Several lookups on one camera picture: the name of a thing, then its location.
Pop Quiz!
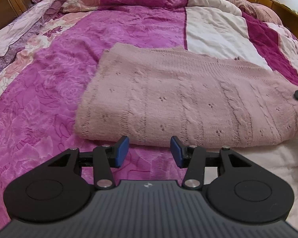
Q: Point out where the pink knitted cardigan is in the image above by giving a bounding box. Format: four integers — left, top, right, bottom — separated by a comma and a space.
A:
74, 43, 298, 148

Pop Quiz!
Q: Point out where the magenta patchwork quilt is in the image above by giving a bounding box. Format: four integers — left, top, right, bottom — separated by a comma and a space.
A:
0, 0, 298, 229

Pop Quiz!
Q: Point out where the lilac pillow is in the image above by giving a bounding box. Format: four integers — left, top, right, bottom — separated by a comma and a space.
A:
0, 0, 65, 72

